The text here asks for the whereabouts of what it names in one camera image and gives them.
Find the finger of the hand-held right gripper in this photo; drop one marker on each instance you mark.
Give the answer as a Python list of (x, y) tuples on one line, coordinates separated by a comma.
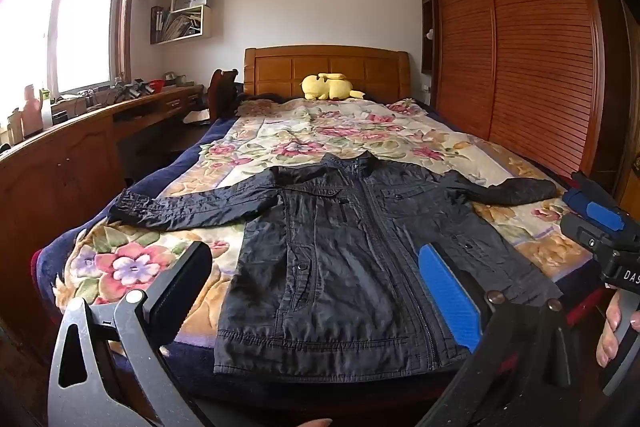
[(595, 191), (605, 216)]

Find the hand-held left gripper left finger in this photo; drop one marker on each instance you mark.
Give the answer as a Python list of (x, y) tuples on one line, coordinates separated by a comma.
[(181, 276)]

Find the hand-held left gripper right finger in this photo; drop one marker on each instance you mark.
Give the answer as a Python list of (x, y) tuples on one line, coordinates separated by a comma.
[(447, 297)]

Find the black jacket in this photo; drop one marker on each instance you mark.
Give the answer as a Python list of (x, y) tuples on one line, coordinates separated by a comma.
[(340, 257)]

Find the person's right hand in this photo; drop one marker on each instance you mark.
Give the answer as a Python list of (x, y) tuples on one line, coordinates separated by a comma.
[(609, 332)]

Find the person's left hand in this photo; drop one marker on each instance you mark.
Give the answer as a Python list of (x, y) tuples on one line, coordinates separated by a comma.
[(314, 423)]

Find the wooden desk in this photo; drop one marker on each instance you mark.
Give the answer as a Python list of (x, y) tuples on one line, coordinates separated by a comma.
[(65, 167)]

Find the white paper sheet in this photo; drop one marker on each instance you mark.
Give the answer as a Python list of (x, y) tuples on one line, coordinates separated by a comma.
[(196, 117)]

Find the wooden slatted wardrobe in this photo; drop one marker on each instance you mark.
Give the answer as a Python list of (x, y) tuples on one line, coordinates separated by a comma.
[(525, 47)]

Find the wooden chair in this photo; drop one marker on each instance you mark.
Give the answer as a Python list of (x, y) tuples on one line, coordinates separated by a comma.
[(222, 94)]

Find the red bowl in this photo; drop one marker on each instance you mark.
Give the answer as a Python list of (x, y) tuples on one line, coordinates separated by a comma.
[(156, 85)]

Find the black desk gadgets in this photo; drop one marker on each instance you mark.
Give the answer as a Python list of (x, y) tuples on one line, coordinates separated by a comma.
[(131, 89)]

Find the dark cloth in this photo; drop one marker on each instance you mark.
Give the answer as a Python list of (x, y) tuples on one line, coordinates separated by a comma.
[(260, 98)]

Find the metal pot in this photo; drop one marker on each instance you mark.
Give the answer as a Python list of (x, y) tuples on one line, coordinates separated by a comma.
[(175, 79)]

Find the floral blanket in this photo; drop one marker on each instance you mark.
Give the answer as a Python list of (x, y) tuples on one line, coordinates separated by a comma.
[(320, 132)]

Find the white bottle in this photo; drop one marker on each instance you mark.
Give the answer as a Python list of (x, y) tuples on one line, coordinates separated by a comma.
[(46, 112)]

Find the orange bottle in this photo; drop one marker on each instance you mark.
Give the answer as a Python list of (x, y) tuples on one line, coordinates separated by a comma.
[(31, 114)]

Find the small white figurine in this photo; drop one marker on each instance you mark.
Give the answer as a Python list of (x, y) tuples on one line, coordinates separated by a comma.
[(428, 35)]

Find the yellow plush toy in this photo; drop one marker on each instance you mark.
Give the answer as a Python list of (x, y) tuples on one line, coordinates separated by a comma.
[(327, 87)]

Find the stack of papers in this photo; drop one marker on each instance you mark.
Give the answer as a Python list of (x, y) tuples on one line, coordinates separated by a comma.
[(182, 26)]

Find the wooden bed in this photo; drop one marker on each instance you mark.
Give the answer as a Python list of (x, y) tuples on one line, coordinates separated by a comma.
[(325, 69)]

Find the row of binders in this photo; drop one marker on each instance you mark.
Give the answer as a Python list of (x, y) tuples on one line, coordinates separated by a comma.
[(157, 24)]

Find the window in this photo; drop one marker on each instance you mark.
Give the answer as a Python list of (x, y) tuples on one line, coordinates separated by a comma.
[(75, 22)]

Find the white wall shelf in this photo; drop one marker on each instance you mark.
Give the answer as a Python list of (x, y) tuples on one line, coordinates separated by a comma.
[(207, 24)]

